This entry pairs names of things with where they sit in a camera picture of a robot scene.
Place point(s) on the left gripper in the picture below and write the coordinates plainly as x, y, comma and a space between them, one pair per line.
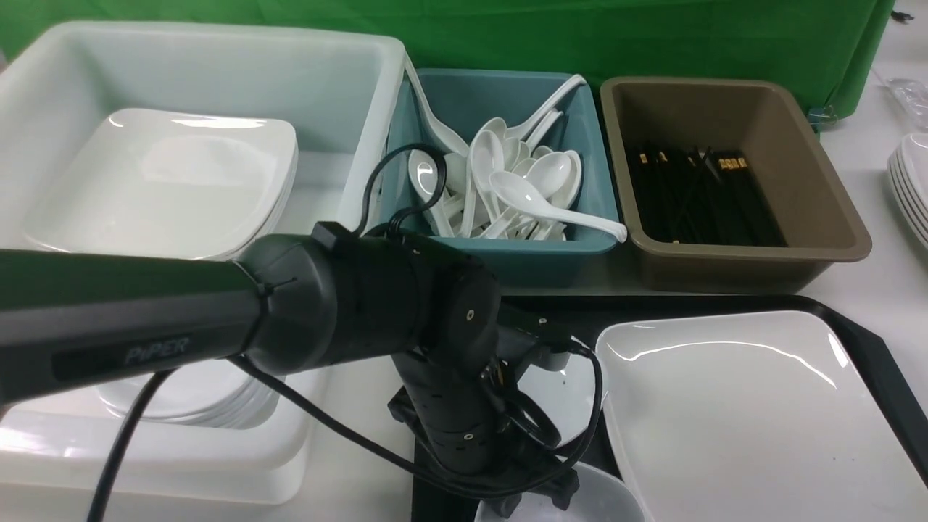
460, 397

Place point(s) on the pile of white spoons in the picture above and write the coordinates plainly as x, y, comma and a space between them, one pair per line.
496, 147

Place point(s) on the stack of white square plates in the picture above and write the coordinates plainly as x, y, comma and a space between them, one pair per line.
155, 183

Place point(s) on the green cloth backdrop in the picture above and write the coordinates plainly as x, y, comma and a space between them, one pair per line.
820, 51

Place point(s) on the grey-white small bowl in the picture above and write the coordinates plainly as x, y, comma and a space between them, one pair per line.
565, 395
600, 497

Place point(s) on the large white square plate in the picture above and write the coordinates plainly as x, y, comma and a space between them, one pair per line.
765, 416

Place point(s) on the white spoon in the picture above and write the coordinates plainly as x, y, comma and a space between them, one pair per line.
517, 192

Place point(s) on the white plate stack at right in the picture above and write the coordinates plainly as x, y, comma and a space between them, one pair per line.
907, 173

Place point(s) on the pile of black chopsticks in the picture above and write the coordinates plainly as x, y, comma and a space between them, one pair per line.
701, 196

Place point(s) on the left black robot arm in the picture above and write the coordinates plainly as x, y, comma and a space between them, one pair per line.
293, 303

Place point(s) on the teal plastic bin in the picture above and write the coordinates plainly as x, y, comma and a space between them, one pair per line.
464, 100

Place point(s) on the brown plastic bin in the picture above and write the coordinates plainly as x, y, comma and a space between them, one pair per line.
764, 121

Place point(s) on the stack of small white bowls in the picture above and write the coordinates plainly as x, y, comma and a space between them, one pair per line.
211, 394

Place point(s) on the clear plastic wrap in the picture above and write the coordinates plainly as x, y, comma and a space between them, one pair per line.
912, 97

